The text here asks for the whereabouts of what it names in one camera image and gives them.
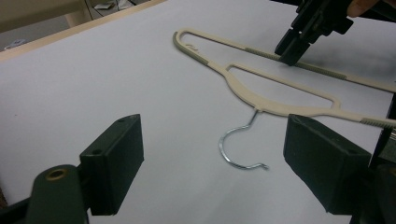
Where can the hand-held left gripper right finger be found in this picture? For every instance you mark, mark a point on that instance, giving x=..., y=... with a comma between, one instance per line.
x=327, y=161

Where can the beige desk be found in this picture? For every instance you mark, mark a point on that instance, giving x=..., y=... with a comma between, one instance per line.
x=37, y=12

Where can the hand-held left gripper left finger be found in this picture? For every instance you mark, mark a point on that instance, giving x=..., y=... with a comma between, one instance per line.
x=112, y=165

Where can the beige hanger with ribbed grips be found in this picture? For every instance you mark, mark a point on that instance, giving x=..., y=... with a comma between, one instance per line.
x=243, y=93

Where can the white paper sheet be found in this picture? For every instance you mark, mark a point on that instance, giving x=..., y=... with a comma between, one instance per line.
x=109, y=4

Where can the small white box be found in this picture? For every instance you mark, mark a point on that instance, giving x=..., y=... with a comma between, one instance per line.
x=15, y=44

